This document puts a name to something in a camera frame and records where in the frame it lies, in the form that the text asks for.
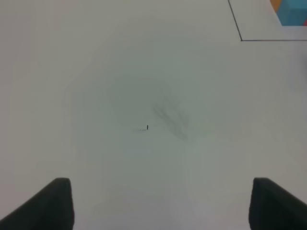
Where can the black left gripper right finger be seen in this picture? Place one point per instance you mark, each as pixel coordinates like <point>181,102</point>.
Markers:
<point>273,208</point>

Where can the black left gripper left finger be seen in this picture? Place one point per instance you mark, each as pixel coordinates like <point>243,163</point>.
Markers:
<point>50,209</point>

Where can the blue template cube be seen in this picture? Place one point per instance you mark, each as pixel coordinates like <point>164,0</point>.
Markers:
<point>292,12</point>

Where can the orange template cube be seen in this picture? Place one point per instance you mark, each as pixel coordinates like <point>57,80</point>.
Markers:
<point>275,4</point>

